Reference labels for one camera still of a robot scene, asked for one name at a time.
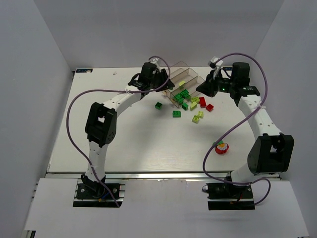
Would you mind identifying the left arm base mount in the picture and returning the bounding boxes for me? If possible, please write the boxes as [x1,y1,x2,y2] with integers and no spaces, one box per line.
[73,182,125,208]

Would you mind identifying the green square lego brick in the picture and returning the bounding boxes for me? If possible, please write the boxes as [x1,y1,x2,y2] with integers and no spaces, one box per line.
[155,102,162,110]

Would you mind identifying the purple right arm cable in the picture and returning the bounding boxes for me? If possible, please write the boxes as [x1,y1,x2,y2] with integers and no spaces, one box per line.
[202,52,271,206]

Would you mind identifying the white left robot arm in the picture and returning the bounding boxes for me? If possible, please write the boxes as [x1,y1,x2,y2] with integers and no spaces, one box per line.
[81,58,174,192]

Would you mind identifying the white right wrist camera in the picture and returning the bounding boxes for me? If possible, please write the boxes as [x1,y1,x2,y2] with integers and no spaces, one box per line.
[208,57,223,78]

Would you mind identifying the red yellow green lego stack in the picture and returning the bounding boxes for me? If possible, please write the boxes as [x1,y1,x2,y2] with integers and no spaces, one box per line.
[179,80,186,88]

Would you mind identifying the dark green brick on table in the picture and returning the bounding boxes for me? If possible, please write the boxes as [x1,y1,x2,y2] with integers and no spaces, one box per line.
[182,103,189,110]

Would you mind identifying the lime lego brick lower right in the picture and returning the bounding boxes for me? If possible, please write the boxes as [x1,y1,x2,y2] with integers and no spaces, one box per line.
[197,111,204,119]

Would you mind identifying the green flat lego brick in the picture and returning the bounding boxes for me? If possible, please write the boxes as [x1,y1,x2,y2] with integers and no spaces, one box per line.
[172,111,181,118]

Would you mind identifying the lime lego brick upper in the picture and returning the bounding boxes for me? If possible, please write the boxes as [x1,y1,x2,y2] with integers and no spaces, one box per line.
[191,97,200,104]

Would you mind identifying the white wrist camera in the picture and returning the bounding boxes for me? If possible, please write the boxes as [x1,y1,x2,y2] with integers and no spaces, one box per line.
[208,57,223,78]
[149,57,160,67]

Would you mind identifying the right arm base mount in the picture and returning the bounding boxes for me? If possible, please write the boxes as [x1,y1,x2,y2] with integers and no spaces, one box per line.
[202,182,255,211]

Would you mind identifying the red flower toy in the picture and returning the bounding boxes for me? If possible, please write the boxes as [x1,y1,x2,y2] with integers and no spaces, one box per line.
[215,143,229,154]

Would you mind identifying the green stepped lego brick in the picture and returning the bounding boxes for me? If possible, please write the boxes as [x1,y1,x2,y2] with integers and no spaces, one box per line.
[180,90,191,100]

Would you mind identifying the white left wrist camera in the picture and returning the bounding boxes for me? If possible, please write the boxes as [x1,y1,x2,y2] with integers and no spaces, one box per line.
[149,57,160,67]

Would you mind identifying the green lego brick middle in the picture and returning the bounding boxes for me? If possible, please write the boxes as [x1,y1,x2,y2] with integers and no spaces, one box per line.
[173,93,184,105]

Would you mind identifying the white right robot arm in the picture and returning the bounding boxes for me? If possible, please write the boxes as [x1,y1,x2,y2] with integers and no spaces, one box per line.
[196,58,294,185]

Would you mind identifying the red lego brick upper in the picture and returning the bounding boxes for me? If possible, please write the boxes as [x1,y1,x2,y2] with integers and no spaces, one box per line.
[199,97,207,108]

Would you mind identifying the clear three-compartment organizer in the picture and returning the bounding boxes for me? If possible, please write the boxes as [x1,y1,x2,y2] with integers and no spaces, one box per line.
[163,61,205,108]

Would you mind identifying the red lego brick right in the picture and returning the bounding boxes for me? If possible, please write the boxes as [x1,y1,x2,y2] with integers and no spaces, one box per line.
[206,104,214,112]

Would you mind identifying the red lego brick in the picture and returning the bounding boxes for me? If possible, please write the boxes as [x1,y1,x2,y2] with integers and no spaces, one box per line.
[199,97,207,108]
[206,104,214,112]

